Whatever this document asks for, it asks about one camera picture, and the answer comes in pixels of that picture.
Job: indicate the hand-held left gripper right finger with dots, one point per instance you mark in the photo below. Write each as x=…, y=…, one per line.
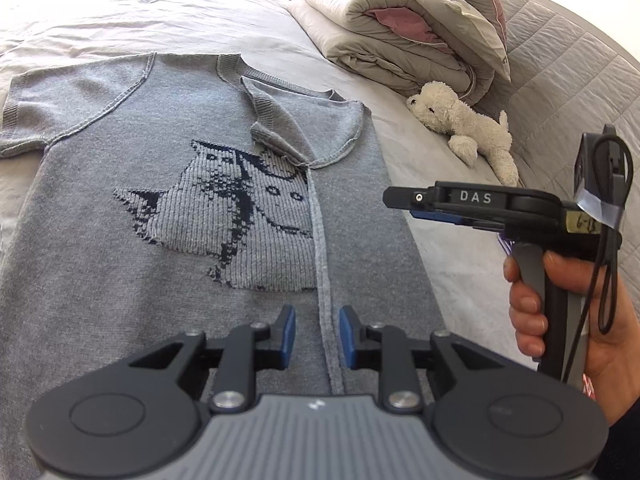
x=347, y=340

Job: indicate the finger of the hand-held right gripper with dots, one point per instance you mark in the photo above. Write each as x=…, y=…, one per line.
x=442, y=217
x=407, y=198

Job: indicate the grey knitted cat-print sweater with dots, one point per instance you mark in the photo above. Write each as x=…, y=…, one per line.
x=125, y=135

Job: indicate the person's right hand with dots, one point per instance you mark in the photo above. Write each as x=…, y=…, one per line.
x=527, y=315

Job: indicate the person's right forearm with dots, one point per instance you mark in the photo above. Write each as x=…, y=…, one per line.
x=625, y=395

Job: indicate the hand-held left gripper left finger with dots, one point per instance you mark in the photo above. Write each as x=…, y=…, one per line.
x=286, y=340

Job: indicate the grey quilted headboard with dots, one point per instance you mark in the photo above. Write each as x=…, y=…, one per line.
x=565, y=85

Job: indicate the white plush dog toy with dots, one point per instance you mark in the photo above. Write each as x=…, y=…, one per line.
x=470, y=120

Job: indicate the folded grey pink quilt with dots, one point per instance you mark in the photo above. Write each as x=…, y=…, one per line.
x=390, y=45

